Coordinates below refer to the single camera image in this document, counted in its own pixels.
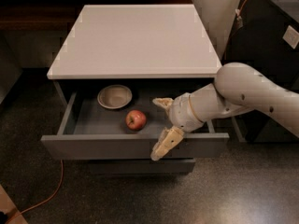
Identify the white wall outlet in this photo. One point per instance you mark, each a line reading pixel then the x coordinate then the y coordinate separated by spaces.
pixel 291 36

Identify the grey top drawer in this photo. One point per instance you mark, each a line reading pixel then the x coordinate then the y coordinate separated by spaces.
pixel 90 132

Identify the white counter top cabinet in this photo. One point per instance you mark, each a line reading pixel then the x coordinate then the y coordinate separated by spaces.
pixel 136 41

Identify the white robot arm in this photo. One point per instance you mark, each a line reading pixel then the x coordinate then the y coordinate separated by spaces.
pixel 237 89

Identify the grey drawer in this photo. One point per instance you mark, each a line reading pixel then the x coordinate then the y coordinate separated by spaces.
pixel 90 132
pixel 142 167

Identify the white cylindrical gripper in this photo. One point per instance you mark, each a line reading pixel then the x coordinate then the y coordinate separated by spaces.
pixel 181 113

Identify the grey bottom drawer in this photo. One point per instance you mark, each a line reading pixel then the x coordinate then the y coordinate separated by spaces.
pixel 142 167

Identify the grey bowl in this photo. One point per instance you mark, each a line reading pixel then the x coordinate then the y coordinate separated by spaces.
pixel 114 96

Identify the red apple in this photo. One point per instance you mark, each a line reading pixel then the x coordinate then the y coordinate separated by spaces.
pixel 136 120

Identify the dark cabinet on right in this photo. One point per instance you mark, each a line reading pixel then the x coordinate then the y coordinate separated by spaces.
pixel 257 41

